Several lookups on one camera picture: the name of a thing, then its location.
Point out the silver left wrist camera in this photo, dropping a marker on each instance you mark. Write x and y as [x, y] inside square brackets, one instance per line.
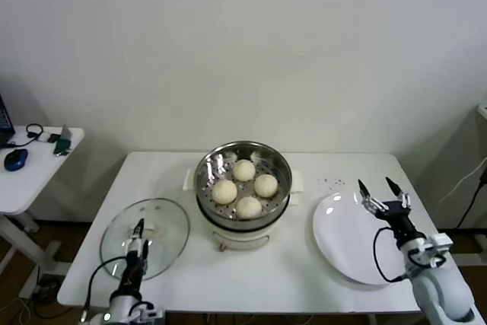
[153, 310]

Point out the white electric cooker pot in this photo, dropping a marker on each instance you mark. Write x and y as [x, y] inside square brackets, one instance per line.
[243, 241]

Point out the round white plate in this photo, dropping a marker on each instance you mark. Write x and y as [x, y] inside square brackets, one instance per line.
[342, 233]

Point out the round glass pot lid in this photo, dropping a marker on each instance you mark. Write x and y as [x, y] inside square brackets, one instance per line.
[167, 226]

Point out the white steamed baozi bun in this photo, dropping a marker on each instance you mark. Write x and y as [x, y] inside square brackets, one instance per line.
[265, 185]
[249, 208]
[243, 170]
[224, 192]

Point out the perforated steel steamer basket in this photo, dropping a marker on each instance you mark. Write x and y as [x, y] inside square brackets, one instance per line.
[207, 173]

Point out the small white side table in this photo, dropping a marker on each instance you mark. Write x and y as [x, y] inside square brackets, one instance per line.
[34, 180]

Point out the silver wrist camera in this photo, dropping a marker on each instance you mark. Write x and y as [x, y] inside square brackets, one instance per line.
[431, 250]
[153, 310]

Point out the green circuit board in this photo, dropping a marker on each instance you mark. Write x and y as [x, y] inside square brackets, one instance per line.
[62, 147]

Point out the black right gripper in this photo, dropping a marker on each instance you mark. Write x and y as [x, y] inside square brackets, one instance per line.
[397, 216]

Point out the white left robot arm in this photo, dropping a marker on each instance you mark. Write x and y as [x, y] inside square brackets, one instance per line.
[121, 308]

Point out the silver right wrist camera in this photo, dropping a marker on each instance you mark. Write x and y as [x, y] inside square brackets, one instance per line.
[431, 250]

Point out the grey upright card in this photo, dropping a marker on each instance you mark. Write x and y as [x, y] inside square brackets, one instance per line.
[66, 131]

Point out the blue computer mouse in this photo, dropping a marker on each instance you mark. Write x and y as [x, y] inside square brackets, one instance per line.
[16, 159]

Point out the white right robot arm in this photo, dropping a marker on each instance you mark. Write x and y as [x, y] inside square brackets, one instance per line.
[441, 294]

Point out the scattered dark crumbs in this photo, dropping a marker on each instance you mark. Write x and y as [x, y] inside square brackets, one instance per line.
[336, 183]

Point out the dark laptop screen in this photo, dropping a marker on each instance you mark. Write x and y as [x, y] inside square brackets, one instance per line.
[4, 123]

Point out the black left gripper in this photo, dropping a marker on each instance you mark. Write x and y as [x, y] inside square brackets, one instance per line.
[132, 269]

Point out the white cabinet corner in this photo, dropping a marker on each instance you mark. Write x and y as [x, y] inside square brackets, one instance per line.
[482, 115]

